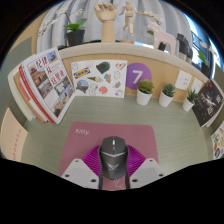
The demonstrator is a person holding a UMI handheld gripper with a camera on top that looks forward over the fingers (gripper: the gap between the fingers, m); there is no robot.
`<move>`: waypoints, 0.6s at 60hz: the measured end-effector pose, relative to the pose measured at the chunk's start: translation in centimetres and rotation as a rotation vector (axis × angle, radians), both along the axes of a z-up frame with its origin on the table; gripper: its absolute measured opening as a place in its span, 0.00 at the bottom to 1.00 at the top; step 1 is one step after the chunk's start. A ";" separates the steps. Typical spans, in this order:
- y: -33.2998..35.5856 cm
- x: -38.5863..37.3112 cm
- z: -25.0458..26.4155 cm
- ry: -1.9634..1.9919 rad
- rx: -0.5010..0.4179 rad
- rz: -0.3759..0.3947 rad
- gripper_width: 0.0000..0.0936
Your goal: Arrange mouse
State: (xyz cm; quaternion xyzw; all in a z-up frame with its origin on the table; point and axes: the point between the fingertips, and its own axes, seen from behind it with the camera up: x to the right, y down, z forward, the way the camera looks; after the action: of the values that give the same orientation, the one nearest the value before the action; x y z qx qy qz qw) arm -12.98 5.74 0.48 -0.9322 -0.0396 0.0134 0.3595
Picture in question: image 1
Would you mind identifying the grey curtain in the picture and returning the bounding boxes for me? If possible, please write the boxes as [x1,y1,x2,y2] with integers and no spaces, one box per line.
[36,0,188,54]

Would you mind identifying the pink mouse pad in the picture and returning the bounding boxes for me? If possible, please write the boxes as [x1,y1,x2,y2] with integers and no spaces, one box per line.
[58,121,160,192]

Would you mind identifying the colourful food sticker sheet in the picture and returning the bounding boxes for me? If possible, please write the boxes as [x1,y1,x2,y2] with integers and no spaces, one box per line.
[211,120,224,160]

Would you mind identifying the small succulent in white pot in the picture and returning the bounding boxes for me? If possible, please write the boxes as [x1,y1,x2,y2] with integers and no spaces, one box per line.
[158,82,176,108]
[135,78,155,107]

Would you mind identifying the window with dark frame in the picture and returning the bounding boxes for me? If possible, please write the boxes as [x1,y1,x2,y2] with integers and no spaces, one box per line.
[183,13,221,68]

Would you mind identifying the black cover book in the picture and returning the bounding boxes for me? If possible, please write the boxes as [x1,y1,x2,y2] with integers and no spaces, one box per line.
[191,79,224,128]

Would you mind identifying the dark grey computer mouse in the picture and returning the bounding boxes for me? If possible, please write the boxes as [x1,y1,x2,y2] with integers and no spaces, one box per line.
[98,135,130,181]

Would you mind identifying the pink horse figure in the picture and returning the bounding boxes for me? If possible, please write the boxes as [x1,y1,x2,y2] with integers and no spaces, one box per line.
[146,21,177,56]

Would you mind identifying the white wall socket plate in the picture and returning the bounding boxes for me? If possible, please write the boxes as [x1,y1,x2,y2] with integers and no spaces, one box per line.
[190,77,204,94]
[175,69,193,91]

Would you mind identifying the spiky succulent in white pot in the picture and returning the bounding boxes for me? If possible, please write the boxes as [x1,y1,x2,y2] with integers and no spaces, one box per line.
[181,88,199,113]

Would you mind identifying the white sticker sheet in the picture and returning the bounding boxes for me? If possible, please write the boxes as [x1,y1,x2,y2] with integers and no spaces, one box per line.
[70,59,128,99]

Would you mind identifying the white books behind magazine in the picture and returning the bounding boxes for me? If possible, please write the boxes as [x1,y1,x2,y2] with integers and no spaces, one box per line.
[7,64,46,124]

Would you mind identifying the dark grey horse figure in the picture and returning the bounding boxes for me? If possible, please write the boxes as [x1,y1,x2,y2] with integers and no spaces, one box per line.
[175,32,194,61]

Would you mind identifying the beige printed card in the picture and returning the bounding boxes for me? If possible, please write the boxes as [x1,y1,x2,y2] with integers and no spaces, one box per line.
[0,107,29,163]

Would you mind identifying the wooden hand model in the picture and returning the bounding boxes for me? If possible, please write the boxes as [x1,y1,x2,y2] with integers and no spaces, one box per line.
[93,1,120,44]

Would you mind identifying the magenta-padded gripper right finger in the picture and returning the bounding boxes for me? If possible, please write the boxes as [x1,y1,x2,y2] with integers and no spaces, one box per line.
[126,145,166,190]

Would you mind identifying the purple round number sign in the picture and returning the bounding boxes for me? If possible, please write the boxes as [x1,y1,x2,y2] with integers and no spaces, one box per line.
[125,62,153,91]

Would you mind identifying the red-edged photo magazine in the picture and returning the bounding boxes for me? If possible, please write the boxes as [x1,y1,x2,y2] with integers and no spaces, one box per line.
[18,46,76,125]

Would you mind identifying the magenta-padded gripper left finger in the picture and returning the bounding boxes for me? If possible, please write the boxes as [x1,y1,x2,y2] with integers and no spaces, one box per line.
[60,144,102,190]

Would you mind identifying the wooden artist mannequin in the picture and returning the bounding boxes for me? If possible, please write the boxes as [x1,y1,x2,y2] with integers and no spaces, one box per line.
[118,0,138,44]

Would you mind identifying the white orchid in black pot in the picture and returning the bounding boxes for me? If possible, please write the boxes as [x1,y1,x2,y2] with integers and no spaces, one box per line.
[136,10,164,36]
[196,39,214,78]
[37,8,88,48]

